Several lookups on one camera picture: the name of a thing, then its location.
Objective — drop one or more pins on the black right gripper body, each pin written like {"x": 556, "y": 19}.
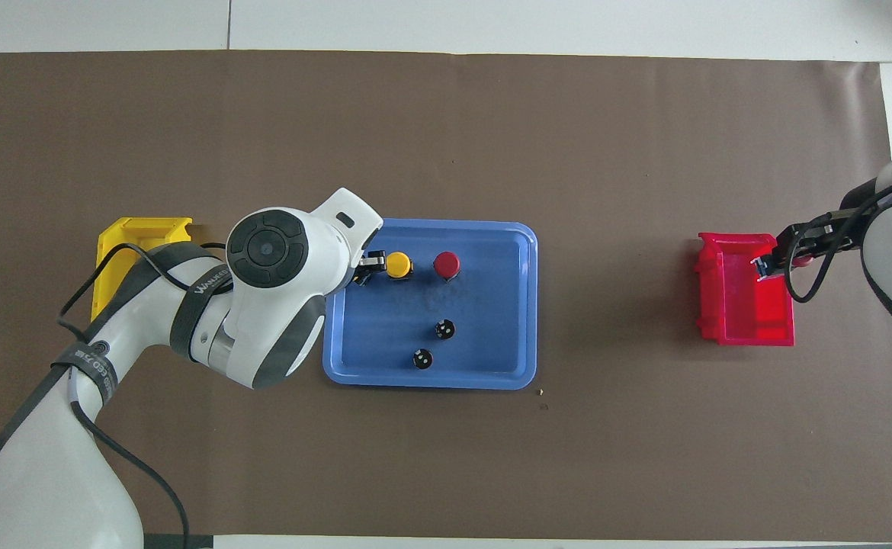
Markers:
{"x": 823, "y": 236}

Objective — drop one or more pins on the yellow push button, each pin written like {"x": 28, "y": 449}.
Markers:
{"x": 398, "y": 264}

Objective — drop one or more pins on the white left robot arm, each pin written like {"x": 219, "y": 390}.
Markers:
{"x": 278, "y": 305}

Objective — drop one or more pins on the red plastic storage bin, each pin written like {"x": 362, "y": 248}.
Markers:
{"x": 743, "y": 305}

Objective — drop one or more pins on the small black cylinder component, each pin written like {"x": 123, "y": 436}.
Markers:
{"x": 445, "y": 329}
{"x": 422, "y": 358}

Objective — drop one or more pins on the blue plastic tray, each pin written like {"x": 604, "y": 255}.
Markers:
{"x": 484, "y": 305}

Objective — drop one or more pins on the yellow plastic storage bin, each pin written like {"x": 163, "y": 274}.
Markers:
{"x": 122, "y": 232}

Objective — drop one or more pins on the brown paper table mat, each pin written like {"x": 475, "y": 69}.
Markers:
{"x": 568, "y": 457}

